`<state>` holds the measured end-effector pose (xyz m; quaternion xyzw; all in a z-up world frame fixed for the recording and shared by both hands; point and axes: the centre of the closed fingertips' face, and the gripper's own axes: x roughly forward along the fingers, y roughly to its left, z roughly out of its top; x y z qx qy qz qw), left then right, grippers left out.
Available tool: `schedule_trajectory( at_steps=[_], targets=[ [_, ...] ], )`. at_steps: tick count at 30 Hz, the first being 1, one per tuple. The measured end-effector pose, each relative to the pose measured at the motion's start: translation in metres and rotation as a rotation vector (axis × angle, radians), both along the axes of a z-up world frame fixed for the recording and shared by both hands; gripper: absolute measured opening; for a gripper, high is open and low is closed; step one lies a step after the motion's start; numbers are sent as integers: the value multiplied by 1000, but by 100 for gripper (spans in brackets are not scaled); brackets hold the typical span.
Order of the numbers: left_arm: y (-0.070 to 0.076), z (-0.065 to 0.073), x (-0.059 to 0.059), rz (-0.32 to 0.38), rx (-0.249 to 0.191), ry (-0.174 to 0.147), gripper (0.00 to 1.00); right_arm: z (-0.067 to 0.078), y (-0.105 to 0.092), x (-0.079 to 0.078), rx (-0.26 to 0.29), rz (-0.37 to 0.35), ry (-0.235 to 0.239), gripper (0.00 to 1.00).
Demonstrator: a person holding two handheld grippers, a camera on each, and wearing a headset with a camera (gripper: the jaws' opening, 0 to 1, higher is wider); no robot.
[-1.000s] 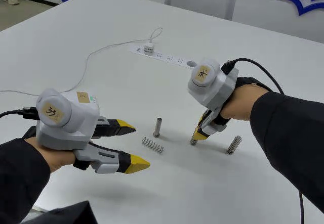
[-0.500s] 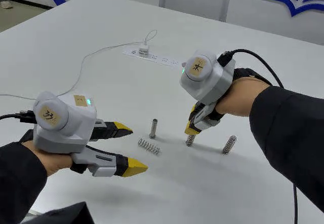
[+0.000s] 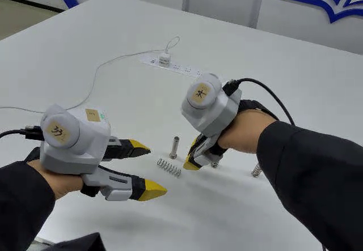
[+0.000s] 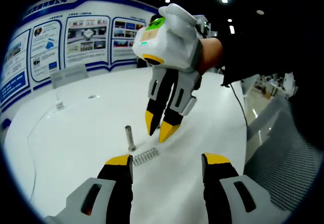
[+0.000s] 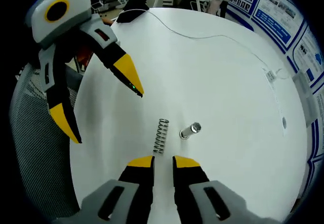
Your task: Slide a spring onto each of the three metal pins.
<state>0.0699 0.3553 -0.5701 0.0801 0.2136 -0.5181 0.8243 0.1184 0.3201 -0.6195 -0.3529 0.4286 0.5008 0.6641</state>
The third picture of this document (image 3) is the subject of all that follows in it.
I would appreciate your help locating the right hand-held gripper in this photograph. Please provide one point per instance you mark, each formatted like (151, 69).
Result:
(210, 112)

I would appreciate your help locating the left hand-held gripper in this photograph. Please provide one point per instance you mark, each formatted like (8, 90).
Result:
(85, 137)

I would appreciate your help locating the metal coil spring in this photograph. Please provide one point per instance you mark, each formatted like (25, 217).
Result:
(255, 172)
(169, 168)
(215, 164)

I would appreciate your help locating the metal pin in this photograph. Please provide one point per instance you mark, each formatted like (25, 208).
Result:
(174, 147)

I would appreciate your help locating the person's left forearm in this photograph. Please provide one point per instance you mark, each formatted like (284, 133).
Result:
(20, 205)

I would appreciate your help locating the person's right forearm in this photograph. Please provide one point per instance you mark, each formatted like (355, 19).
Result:
(312, 177)

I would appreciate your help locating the person's right hand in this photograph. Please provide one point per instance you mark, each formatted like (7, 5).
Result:
(246, 132)

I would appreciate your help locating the person's left hand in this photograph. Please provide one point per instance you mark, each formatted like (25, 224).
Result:
(61, 184)

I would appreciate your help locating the white power strip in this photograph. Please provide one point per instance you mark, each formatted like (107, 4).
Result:
(184, 69)

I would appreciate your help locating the person's body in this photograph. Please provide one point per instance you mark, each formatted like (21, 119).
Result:
(79, 244)

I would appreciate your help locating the white charger plug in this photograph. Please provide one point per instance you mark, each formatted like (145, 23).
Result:
(164, 59)

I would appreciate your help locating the grey chair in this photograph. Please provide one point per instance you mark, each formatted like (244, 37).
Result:
(224, 1)

